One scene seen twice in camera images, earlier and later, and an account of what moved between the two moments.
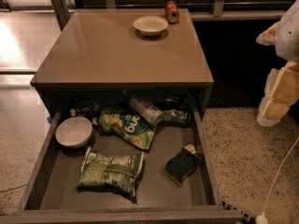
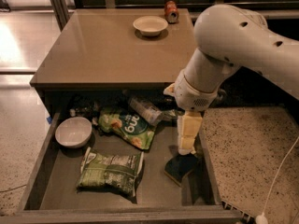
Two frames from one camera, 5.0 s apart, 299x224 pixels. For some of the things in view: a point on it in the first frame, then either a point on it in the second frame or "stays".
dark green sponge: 182,164 stays
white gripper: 288,36 -> 191,96
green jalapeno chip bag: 120,171 stays
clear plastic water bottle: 152,114 stays
